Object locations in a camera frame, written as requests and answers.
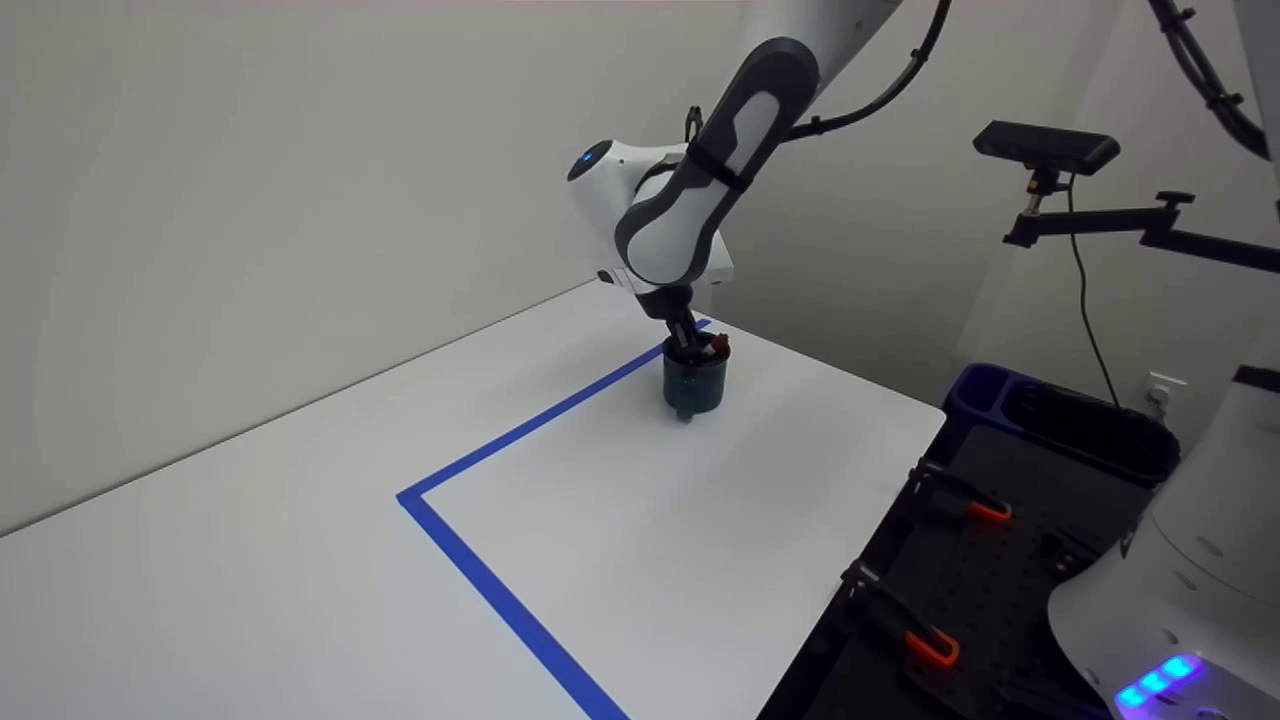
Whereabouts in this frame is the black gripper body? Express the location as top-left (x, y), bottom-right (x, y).
top-left (633, 281), bottom-right (710, 344)

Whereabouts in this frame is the dark blue ceramic mug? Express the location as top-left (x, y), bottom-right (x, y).
top-left (661, 337), bottom-right (737, 423)

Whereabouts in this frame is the long blue tape strip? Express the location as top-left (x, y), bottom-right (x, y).
top-left (398, 317), bottom-right (722, 510)

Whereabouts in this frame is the short blue tape strip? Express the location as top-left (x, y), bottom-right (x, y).
top-left (392, 486), bottom-right (633, 720)

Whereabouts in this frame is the dark blue storage bin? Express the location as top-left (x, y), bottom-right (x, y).
top-left (939, 360), bottom-right (1184, 489)

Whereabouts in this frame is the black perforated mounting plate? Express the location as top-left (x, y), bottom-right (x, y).
top-left (758, 421), bottom-right (1166, 720)

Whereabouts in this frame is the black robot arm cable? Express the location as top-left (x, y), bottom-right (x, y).
top-left (781, 0), bottom-right (959, 144)

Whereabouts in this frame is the black clamp with orange handle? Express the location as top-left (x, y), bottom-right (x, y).
top-left (839, 560), bottom-right (968, 674)
top-left (915, 461), bottom-right (1019, 534)

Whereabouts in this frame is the thin black camera cable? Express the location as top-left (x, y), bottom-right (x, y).
top-left (1062, 182), bottom-right (1130, 408)

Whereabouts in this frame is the black stereo camera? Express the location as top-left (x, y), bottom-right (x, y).
top-left (968, 118), bottom-right (1124, 182)

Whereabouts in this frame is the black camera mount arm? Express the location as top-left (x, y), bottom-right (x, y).
top-left (999, 164), bottom-right (1280, 281)

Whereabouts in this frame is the white wall outlet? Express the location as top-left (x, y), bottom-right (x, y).
top-left (1144, 370), bottom-right (1191, 423)

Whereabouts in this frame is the thick black overhead cable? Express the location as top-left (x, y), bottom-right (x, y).
top-left (1149, 0), bottom-right (1274, 164)

